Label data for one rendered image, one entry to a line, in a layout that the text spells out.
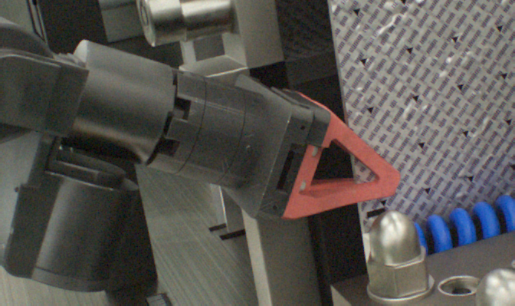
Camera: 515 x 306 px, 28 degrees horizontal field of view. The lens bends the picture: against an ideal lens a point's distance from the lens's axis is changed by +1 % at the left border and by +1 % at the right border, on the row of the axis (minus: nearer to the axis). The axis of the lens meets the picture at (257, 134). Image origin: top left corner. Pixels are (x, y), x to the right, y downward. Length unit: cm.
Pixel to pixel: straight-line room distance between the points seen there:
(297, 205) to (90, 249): 12
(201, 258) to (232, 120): 44
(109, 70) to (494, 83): 24
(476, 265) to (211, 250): 45
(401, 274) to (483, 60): 15
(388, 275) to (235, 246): 46
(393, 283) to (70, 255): 17
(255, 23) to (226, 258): 37
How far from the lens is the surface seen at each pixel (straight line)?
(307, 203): 58
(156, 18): 63
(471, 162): 64
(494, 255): 59
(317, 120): 54
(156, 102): 53
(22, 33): 50
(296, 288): 71
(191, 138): 54
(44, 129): 50
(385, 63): 60
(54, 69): 49
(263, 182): 54
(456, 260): 59
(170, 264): 98
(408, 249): 54
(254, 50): 65
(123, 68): 54
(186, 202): 113
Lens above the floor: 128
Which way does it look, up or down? 17 degrees down
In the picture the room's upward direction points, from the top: 10 degrees counter-clockwise
